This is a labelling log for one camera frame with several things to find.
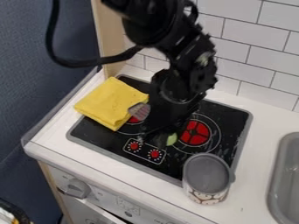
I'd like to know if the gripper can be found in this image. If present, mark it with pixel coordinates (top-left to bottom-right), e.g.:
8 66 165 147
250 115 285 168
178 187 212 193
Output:
138 68 208 149

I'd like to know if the grey spatula with green handle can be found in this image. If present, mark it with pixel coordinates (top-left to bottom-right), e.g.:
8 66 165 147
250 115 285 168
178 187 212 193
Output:
127 102 180 147

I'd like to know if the yellow cloth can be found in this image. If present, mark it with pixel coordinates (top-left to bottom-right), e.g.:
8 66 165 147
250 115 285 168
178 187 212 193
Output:
72 76 151 132

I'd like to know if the can with grey lid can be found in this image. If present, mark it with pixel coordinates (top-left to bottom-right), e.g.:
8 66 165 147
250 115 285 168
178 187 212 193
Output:
181 152 238 206

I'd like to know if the toy stove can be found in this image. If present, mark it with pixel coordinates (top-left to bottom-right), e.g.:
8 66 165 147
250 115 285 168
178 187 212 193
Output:
65 73 255 187

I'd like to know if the toy sink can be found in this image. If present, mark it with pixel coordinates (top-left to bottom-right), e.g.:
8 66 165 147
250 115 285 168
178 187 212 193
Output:
265 131 299 224

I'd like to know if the black cable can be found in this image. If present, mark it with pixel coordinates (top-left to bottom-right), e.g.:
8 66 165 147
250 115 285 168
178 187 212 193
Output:
44 0 145 69

